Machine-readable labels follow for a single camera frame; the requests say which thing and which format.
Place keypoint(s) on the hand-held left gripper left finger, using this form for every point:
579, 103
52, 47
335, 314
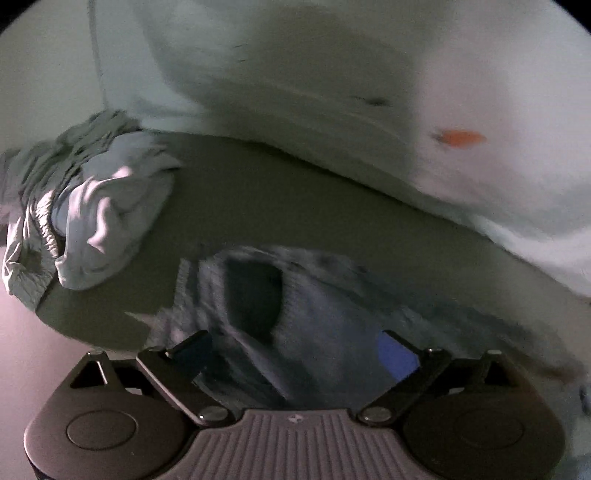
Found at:
193, 356

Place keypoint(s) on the grey-green crumpled garment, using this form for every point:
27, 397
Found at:
32, 184

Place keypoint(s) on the dark green mat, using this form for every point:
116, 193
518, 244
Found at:
286, 203

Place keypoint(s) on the white bed sheet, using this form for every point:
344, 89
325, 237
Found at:
485, 69

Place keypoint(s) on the white crumpled garment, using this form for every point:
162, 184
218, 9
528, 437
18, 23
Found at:
111, 217

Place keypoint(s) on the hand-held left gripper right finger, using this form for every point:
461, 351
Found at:
396, 356

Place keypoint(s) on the grey knit sweater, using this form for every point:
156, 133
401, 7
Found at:
318, 314

